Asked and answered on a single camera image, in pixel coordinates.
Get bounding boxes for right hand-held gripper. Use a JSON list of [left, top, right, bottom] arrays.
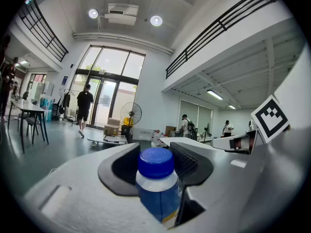
[[210, 45, 311, 199]]

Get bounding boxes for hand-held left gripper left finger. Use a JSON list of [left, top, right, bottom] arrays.
[[23, 142, 171, 232]]

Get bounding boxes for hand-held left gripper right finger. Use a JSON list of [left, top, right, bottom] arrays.
[[169, 141, 292, 233]]

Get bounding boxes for blue-capped plastic bottle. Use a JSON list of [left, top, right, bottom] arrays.
[[135, 147, 183, 230]]

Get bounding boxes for grey roller blinds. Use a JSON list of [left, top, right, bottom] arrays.
[[179, 100, 213, 131]]

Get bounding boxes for grey platform cart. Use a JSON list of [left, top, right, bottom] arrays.
[[87, 134, 128, 147]]

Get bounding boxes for large cardboard box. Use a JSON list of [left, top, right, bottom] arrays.
[[104, 124, 120, 136]]

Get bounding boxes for black bin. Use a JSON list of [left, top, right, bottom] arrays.
[[121, 124, 133, 143]]

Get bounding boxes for black chair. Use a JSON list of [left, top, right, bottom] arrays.
[[25, 105, 46, 144]]

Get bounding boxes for teal box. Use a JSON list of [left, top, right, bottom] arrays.
[[40, 98, 53, 121]]

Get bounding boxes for dark hanging clothes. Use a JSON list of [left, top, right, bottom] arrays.
[[62, 92, 71, 114]]

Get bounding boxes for black clothes rack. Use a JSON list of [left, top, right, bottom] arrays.
[[58, 88, 81, 121]]

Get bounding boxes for white table with black legs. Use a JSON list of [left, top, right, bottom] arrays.
[[7, 100, 49, 154]]

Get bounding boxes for tall white cabinets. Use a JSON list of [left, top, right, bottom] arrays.
[[31, 81, 54, 101]]

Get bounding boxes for black railing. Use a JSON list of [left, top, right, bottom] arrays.
[[18, 0, 69, 62], [165, 0, 280, 79]]

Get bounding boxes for glass entrance door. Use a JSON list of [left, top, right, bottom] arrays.
[[72, 45, 146, 128]]

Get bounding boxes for white ceiling air conditioner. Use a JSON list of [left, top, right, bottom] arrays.
[[104, 3, 139, 26]]

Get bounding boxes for black pedestal fan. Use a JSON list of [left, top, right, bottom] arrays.
[[120, 101, 143, 144]]

